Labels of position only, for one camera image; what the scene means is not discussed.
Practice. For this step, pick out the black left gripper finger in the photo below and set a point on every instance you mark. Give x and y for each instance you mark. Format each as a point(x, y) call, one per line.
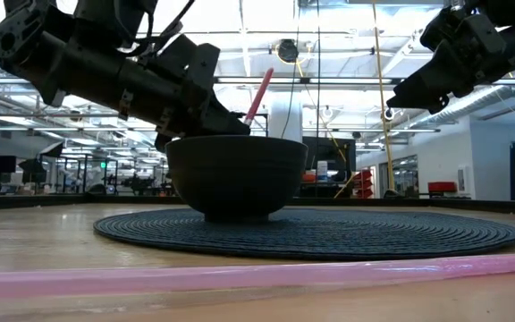
point(163, 141)
point(224, 125)

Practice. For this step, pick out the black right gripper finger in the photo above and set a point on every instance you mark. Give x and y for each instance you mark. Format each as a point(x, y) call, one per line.
point(423, 91)

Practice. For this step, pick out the red plastic spoon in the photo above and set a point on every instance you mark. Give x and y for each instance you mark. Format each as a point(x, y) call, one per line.
point(259, 94)

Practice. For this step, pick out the black bowl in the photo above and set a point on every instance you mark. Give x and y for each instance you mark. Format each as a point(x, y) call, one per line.
point(235, 179)

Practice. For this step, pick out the round dark woven placemat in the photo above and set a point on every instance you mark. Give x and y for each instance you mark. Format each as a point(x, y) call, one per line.
point(329, 232)

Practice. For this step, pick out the long pink straw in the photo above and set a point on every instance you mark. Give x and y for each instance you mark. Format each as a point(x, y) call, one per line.
point(239, 277)

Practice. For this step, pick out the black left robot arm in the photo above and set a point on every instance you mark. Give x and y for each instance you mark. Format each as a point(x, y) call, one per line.
point(61, 62)

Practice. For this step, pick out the small round ceiling reel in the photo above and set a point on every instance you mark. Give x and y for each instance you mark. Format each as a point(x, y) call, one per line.
point(389, 114)
point(327, 112)

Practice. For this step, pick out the white building pillar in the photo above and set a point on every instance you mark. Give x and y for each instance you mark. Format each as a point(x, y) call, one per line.
point(284, 116)

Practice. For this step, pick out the red box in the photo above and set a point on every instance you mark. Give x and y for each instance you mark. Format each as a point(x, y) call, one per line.
point(442, 187)

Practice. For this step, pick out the orange plastic container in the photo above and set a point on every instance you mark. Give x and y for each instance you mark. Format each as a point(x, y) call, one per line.
point(310, 177)

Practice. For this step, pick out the white plastic container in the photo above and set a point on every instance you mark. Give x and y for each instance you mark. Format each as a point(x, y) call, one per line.
point(322, 171)

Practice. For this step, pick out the red storage bin rack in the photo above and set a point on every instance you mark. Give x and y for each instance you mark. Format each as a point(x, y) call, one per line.
point(364, 183)

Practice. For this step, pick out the large black monitor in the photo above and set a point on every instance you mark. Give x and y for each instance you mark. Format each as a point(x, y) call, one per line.
point(333, 154)

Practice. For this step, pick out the black lamp shade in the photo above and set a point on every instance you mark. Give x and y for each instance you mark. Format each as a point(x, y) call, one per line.
point(53, 150)

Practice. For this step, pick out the black metal gantry frame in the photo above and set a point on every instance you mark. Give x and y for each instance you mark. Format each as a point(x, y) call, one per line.
point(264, 123)

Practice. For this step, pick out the black table edge rail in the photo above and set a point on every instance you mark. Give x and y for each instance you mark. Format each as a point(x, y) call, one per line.
point(61, 201)

